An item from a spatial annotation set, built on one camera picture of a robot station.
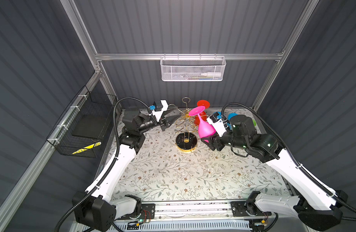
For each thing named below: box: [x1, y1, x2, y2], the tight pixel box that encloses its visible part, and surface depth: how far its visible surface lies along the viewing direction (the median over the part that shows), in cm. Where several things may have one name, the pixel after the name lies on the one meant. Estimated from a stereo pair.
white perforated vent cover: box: [110, 221, 251, 230], surface depth 72 cm
